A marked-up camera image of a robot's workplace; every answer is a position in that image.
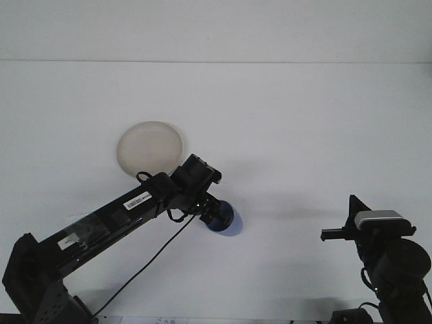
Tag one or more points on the pale blue cup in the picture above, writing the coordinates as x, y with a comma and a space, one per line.
234, 222

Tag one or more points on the pale round plate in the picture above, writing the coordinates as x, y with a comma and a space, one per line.
150, 148

